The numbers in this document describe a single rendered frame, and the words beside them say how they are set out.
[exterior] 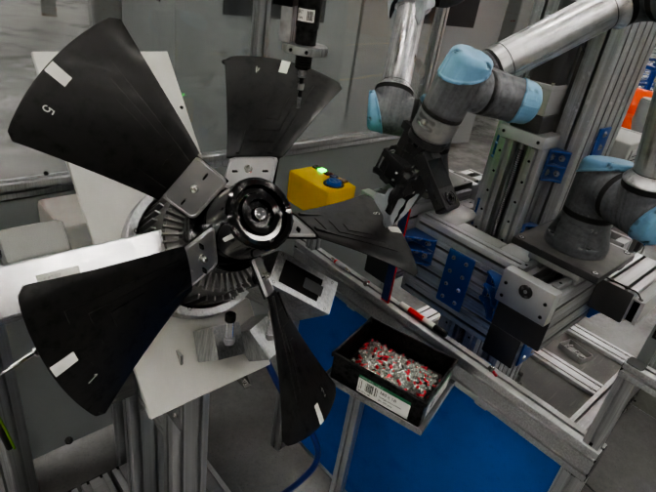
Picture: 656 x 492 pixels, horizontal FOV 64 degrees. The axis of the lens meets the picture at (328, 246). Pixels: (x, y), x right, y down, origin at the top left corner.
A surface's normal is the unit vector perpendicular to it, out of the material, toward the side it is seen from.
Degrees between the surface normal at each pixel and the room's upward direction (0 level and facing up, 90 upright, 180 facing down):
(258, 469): 0
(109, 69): 70
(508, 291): 90
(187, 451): 90
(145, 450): 90
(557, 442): 90
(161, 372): 50
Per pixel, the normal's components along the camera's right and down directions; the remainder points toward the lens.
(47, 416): 0.66, 0.44
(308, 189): -0.74, 0.23
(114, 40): 0.30, 0.07
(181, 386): 0.59, -0.22
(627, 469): 0.14, -0.87
